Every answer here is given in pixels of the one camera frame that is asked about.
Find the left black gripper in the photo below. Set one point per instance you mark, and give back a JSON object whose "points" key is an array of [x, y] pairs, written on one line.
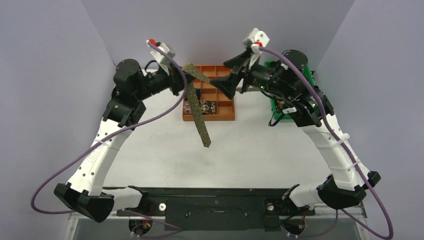
{"points": [[177, 79]]}

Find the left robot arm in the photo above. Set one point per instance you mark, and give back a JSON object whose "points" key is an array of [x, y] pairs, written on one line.
{"points": [[84, 192]]}

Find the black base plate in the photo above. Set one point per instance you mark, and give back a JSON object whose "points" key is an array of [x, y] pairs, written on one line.
{"points": [[203, 208]]}

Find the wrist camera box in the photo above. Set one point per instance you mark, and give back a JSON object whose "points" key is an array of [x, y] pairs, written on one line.
{"points": [[162, 53], [256, 39]]}

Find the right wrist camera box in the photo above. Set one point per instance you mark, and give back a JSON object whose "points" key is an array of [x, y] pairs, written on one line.
{"points": [[256, 39]]}

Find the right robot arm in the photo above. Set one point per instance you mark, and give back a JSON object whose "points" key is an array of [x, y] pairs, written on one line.
{"points": [[313, 113]]}

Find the rolled black floral tie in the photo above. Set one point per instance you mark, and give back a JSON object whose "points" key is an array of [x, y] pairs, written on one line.
{"points": [[208, 107]]}

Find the rolled dotted colourful tie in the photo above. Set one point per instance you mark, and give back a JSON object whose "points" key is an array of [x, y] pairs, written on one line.
{"points": [[186, 108]]}

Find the green plastic bin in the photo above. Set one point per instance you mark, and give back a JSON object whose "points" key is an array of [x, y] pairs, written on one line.
{"points": [[276, 104]]}

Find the olive floral patterned tie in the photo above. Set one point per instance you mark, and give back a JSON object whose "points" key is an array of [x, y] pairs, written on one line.
{"points": [[194, 104]]}

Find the aluminium frame rail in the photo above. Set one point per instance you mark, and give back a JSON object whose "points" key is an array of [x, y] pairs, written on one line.
{"points": [[325, 225]]}

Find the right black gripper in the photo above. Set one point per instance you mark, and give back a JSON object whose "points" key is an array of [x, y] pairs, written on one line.
{"points": [[238, 73]]}

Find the orange compartment tray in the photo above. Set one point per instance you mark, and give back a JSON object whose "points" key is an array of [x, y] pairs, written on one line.
{"points": [[206, 91]]}

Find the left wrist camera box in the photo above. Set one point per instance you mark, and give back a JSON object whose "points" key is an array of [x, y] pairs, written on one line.
{"points": [[162, 53]]}

